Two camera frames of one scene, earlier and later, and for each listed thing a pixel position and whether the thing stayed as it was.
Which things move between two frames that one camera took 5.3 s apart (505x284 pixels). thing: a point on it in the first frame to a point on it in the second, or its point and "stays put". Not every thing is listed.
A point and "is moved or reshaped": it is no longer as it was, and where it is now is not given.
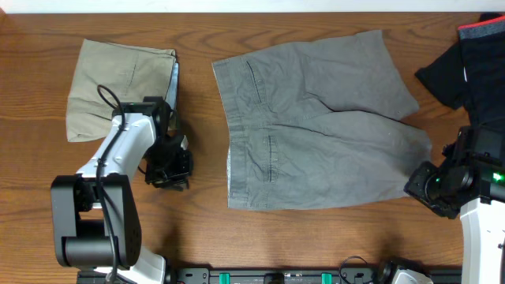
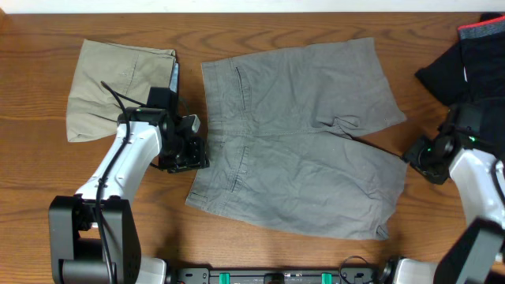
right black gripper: (417, 187) to (413, 154)
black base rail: (280, 275) stays put
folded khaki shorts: (107, 74) stays put
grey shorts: (318, 124) is moved or reshaped
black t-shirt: (471, 76) stays put
